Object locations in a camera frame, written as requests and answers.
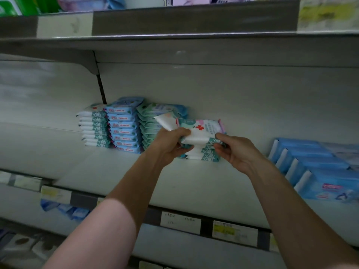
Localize beige tissue box holder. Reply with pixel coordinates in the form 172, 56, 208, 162
0, 232, 37, 256

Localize metal store shelving unit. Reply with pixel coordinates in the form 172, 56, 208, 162
0, 0, 359, 269

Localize dark blue gold pad packet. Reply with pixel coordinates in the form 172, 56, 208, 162
163, 0, 304, 6

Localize person's right forearm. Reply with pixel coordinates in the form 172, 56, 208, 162
249, 160, 359, 269

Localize stack of blue red packets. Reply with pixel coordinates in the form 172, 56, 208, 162
105, 97, 145, 154

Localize stack of blue green packets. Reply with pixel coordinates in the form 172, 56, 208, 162
136, 103, 188, 150

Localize person's left forearm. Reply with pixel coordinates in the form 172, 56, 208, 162
42, 155, 169, 269

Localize pink blue packet stack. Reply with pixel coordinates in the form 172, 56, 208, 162
56, 0, 127, 12

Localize row of blue white boxes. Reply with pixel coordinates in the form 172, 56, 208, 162
267, 137, 359, 201

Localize person's right hand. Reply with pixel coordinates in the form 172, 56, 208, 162
213, 133, 267, 176

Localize person's left hand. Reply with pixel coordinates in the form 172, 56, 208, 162
147, 127, 194, 166

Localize stack of white green packets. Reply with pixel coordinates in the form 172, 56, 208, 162
179, 140, 221, 162
77, 103, 111, 148

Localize blue packaged goods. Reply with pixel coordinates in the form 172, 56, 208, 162
40, 199, 90, 221

